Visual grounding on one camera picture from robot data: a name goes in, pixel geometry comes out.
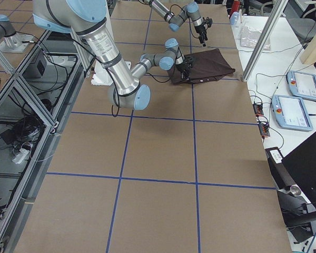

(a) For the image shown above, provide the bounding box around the aluminium frame post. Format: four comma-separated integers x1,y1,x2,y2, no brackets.
242,0,288,82

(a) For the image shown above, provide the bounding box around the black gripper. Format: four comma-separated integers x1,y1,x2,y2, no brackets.
175,55,195,81
194,17,213,47

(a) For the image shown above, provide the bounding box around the grey usb hub right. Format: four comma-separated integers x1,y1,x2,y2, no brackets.
258,122,270,139

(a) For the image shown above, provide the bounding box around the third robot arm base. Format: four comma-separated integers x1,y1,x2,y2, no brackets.
0,14,34,53

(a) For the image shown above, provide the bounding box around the dark box with white label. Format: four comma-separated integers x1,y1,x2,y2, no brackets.
265,147,302,197

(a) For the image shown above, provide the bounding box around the clear plastic bag sheet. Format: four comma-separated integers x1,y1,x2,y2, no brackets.
238,26,263,52

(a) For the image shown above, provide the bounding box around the grey usb hub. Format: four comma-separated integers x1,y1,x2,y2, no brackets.
258,122,270,139
252,102,264,116

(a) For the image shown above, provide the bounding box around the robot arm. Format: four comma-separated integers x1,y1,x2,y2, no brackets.
33,1,191,110
140,1,213,47

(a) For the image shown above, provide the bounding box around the red cylinder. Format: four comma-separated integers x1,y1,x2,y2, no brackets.
231,0,240,13

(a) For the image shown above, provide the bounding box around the blue teach pendant near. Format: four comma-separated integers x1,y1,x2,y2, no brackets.
271,95,313,132

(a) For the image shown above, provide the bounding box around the dark brown t-shirt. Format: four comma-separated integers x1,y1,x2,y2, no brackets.
167,48,235,84

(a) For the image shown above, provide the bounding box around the aluminium frame rack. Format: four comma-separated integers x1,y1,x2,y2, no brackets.
0,32,93,252

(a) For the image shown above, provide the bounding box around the grey usb hub left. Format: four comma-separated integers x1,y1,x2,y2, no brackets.
252,102,264,116

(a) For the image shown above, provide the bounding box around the black monitor on stand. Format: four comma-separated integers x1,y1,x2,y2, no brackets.
278,131,316,242

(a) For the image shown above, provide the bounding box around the blue teach pendant far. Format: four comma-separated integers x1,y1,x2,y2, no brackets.
287,71,316,101

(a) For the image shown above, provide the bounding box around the blue teach pendant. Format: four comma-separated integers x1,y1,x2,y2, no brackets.
271,95,313,132
287,71,316,101

